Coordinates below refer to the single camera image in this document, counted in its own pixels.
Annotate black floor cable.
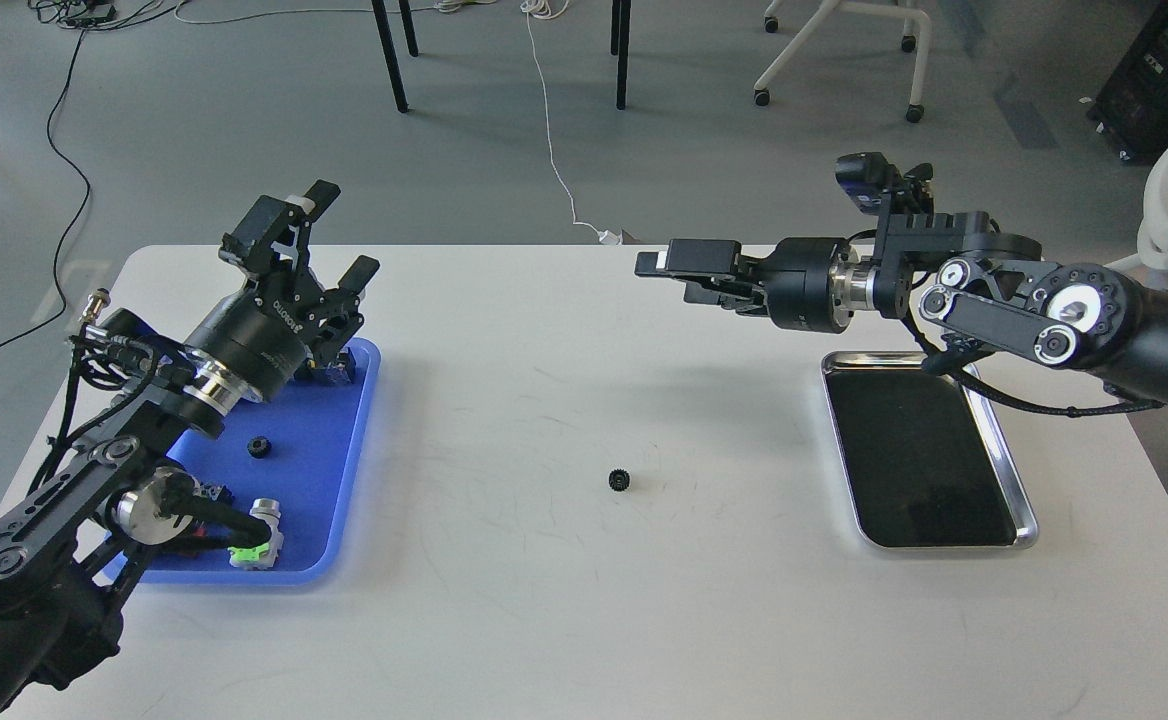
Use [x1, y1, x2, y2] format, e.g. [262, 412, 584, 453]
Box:
[0, 0, 178, 531]

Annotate black equipment case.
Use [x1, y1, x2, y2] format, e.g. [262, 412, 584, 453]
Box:
[1087, 1, 1168, 164]

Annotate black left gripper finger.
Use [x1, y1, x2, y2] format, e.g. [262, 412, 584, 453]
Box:
[308, 256, 380, 366]
[218, 179, 340, 293]

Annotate blue plastic tray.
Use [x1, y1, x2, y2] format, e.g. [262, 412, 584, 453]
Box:
[141, 338, 380, 586]

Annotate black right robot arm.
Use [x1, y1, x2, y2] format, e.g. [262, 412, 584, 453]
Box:
[635, 152, 1168, 414]

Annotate silver green selector switch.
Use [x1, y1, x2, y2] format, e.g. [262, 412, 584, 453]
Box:
[227, 499, 284, 573]

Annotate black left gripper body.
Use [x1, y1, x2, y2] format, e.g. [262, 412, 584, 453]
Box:
[185, 281, 324, 402]

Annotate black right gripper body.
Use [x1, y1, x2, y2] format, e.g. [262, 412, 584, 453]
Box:
[741, 237, 876, 333]

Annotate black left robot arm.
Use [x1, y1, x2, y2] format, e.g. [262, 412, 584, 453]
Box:
[0, 179, 378, 712]

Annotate white floor cable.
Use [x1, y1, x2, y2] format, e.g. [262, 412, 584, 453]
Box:
[174, 0, 623, 245]

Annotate black table legs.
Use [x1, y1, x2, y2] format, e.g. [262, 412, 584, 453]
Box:
[368, 0, 631, 115]

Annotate green push button switch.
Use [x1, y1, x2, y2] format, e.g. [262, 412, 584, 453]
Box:
[292, 340, 356, 386]

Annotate small black gear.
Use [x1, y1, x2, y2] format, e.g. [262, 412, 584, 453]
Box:
[607, 468, 631, 492]

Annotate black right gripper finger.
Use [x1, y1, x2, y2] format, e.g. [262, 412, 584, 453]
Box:
[683, 278, 770, 318]
[634, 238, 748, 281]

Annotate shiny metal tray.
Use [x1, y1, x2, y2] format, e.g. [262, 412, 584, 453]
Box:
[821, 351, 1038, 553]

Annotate red push button switch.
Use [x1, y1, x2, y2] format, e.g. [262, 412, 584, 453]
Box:
[197, 484, 235, 507]

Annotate white rolling chair base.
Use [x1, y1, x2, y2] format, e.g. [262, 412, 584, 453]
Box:
[752, 0, 933, 123]

